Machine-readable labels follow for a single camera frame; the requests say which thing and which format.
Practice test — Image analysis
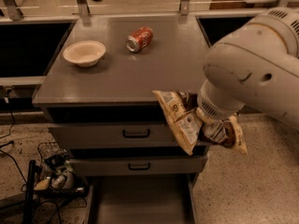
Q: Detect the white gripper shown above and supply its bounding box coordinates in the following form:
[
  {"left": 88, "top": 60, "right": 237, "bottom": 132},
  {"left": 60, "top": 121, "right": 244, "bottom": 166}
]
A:
[{"left": 195, "top": 80, "right": 244, "bottom": 125}]

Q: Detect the brown chip bag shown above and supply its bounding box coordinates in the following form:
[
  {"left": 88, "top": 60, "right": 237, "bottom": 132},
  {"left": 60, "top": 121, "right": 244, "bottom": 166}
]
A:
[{"left": 153, "top": 91, "right": 248, "bottom": 155}]

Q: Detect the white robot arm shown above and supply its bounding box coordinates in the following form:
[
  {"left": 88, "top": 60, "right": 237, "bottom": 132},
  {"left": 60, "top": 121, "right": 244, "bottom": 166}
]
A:
[{"left": 197, "top": 7, "right": 299, "bottom": 129}]

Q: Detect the grey middle drawer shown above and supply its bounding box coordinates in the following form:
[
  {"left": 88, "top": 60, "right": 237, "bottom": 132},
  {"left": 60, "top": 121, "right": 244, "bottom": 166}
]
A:
[{"left": 70, "top": 156, "right": 207, "bottom": 176}]

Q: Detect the grey drawer cabinet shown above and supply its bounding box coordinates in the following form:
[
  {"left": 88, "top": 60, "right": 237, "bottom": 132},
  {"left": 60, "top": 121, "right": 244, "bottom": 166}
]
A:
[{"left": 32, "top": 14, "right": 233, "bottom": 179}]

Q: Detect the grey open bottom drawer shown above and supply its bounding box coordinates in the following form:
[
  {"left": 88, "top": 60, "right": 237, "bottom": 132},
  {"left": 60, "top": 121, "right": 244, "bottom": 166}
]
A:
[{"left": 84, "top": 175, "right": 198, "bottom": 224}]

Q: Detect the grey top drawer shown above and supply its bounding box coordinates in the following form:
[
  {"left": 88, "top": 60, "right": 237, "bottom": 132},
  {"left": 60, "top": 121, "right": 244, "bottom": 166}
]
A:
[{"left": 49, "top": 122, "right": 178, "bottom": 149}]

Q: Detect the red soda can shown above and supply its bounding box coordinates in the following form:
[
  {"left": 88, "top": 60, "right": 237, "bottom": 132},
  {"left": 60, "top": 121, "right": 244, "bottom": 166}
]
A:
[{"left": 126, "top": 26, "right": 153, "bottom": 52}]

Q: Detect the white paper bowl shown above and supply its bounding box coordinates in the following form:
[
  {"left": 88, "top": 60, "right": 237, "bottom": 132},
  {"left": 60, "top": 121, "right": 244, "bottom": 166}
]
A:
[{"left": 63, "top": 40, "right": 107, "bottom": 67}]

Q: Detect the wire basket with clutter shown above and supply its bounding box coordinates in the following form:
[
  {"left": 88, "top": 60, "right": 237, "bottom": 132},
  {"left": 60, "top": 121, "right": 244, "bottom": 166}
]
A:
[{"left": 34, "top": 142, "right": 87, "bottom": 196}]

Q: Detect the black stand post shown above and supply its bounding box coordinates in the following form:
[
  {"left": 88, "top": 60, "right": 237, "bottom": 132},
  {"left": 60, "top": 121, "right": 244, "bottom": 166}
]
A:
[{"left": 22, "top": 160, "right": 36, "bottom": 224}]

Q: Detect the black floor cable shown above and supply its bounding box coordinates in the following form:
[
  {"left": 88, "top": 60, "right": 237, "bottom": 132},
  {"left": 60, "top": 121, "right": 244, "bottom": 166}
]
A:
[{"left": 0, "top": 109, "right": 29, "bottom": 185}]

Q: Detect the metal bracket far left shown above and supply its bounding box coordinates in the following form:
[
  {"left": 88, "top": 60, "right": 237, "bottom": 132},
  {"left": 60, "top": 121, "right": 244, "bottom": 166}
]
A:
[{"left": 3, "top": 0, "right": 23, "bottom": 21}]

